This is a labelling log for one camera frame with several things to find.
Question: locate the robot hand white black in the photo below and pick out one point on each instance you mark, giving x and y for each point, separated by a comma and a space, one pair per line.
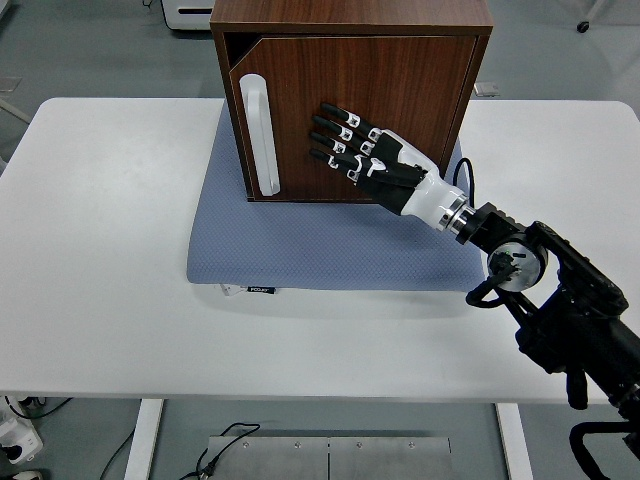
400, 175

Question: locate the brown wooden cabinet door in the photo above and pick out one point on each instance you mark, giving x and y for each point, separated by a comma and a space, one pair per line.
400, 75

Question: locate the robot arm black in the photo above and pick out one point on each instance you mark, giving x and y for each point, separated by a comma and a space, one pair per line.
575, 310

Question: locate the brown wooden cabinet body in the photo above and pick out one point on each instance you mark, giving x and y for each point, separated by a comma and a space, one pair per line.
350, 12

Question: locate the blue-grey textured mat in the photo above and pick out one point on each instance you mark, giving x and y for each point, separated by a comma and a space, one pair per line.
325, 245

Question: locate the grey floor socket plate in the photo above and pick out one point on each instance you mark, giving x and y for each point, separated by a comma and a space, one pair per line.
9, 85
487, 90

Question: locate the black mat label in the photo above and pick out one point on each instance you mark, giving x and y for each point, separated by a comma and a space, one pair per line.
261, 289

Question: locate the white mat tag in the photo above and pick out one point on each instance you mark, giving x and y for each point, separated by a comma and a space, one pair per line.
229, 289

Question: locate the black caster wheel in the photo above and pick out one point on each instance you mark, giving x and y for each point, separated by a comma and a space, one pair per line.
583, 27

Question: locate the white appliance with slot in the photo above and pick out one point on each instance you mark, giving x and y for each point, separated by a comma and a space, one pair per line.
190, 20

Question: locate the grey metal plate with screws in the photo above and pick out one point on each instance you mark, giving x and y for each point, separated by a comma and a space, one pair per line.
325, 457

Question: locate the white table leg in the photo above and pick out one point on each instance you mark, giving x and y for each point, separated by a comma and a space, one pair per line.
142, 440
515, 445

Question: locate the white power strip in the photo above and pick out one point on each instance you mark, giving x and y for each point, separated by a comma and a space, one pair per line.
20, 440

